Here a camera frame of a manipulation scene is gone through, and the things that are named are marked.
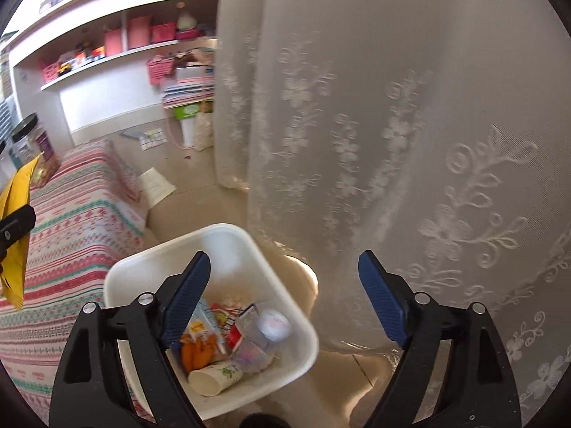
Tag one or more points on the pile of papers and folders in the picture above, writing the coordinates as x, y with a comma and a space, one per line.
187, 84

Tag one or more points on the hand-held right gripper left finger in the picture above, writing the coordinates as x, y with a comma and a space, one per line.
185, 303

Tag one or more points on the green tissue box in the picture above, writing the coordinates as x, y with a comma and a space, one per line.
186, 110

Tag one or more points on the small pink lattice basket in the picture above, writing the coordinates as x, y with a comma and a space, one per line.
51, 72

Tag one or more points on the paper cup with green print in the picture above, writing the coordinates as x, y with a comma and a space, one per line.
214, 376

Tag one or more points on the white paper sheet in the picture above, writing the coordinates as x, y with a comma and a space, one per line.
156, 185

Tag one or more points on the pink storage box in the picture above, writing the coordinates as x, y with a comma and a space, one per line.
113, 42
139, 32

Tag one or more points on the orange peel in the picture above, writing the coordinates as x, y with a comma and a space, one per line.
196, 352

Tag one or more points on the hanging pink basket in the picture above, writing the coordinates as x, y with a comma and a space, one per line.
160, 70

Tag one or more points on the white embroidered curtain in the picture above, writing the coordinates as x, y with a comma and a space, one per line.
379, 120

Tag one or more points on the white plastic bin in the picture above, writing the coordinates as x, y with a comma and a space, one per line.
232, 254

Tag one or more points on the white plush toy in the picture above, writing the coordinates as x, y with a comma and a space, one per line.
186, 21

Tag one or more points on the black-lidded jar with label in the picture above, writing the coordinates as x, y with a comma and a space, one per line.
35, 151

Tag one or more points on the scattered checked papers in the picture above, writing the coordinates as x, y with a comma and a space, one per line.
149, 139

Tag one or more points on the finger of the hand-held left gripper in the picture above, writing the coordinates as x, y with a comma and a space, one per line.
15, 227

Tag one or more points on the white shelf unit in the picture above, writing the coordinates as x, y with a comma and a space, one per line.
102, 93

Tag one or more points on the patterned striped tablecloth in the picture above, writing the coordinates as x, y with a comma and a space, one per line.
80, 214

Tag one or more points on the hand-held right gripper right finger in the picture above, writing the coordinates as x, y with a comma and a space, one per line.
383, 303

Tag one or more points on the white cloth bag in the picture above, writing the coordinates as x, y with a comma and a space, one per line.
204, 129

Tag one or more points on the clear plastic container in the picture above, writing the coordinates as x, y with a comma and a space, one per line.
252, 352

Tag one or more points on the red instant noodle bowl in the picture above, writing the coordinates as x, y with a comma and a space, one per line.
232, 332

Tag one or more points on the yellow packet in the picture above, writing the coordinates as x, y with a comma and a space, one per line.
18, 191

